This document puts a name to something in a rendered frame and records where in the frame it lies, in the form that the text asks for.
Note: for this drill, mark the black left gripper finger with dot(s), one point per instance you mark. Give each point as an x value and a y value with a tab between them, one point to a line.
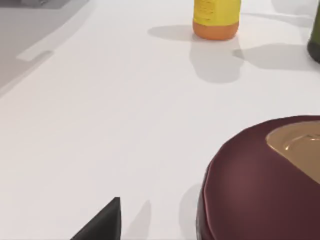
107	222

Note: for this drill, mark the dark red can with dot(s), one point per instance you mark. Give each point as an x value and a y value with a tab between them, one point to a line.
250	187

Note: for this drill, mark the yellow and orange bottle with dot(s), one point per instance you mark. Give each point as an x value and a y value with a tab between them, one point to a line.
215	22

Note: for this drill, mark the dark green bottle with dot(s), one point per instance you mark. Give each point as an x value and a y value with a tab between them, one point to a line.
314	42

